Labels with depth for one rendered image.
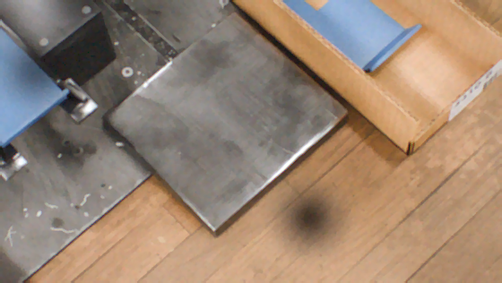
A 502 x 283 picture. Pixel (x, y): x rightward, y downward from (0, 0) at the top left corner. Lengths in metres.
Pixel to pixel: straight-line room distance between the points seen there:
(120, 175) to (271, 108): 0.15
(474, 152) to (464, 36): 0.11
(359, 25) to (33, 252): 0.38
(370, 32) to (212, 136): 0.19
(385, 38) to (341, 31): 0.04
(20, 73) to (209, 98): 0.18
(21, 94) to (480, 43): 0.42
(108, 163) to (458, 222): 0.33
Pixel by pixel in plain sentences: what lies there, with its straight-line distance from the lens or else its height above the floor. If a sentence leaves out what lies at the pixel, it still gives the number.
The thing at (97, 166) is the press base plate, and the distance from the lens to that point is 0.91.
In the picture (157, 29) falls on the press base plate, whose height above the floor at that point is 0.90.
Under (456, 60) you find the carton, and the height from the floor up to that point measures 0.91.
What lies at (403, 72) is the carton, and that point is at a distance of 0.93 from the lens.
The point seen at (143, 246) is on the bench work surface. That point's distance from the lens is 0.87.
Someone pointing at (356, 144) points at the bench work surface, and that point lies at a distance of 0.90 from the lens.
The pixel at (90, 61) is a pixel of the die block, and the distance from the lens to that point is 0.93.
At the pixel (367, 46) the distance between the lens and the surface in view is 0.94.
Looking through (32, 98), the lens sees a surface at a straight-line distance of 0.85.
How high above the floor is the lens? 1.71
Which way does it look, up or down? 64 degrees down
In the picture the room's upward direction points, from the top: 7 degrees counter-clockwise
